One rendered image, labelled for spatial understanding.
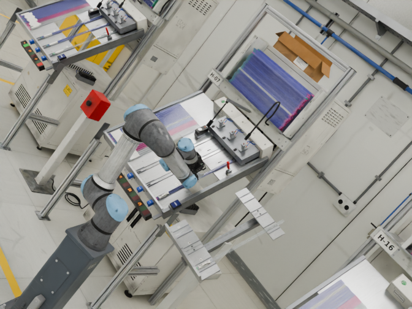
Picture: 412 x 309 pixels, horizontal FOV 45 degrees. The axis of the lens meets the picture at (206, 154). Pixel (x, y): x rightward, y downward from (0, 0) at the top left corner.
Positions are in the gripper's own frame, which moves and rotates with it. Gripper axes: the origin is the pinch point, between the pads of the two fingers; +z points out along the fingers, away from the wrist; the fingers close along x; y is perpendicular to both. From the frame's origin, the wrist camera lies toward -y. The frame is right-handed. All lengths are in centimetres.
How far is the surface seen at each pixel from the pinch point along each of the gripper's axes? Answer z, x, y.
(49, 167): 33, 95, -67
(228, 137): 1.9, 11.4, 31.3
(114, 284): 19, -14, -68
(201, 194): -0.5, -10.1, -2.5
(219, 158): 5.8, 5.8, 19.8
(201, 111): 9, 43, 32
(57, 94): 34, 152, -34
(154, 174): -3.8, 15.6, -16.3
